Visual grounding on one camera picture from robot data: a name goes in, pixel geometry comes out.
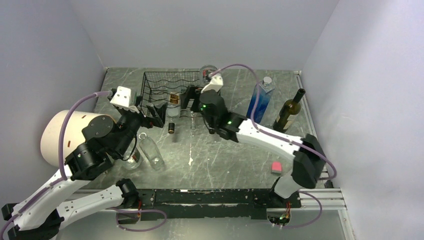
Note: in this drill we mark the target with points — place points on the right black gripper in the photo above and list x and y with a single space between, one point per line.
186 96

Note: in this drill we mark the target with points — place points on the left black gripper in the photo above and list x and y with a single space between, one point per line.
159 115

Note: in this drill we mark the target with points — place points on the clear bottle black cap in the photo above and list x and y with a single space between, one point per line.
173 110

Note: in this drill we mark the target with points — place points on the clear round labelled bottle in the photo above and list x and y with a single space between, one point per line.
204 73

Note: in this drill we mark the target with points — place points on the tall blue square bottle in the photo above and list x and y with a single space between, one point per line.
264 95

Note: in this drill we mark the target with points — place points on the clear slim bottle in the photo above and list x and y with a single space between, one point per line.
151 152
193 116

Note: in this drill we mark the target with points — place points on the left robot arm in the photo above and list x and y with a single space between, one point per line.
49 210

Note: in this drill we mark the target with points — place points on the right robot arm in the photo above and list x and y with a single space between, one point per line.
305 153

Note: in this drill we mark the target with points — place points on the round clear bottle white cap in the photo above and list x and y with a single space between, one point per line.
132 159

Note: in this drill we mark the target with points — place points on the green wine bottle black neck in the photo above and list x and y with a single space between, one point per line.
289 112

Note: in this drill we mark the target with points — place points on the small pink block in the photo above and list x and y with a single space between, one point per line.
276 168

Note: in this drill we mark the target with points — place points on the black wire wine rack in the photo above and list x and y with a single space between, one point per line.
157 85

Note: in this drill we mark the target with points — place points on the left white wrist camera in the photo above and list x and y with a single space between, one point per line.
125 99

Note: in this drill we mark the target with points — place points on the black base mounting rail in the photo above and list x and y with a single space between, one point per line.
203 203

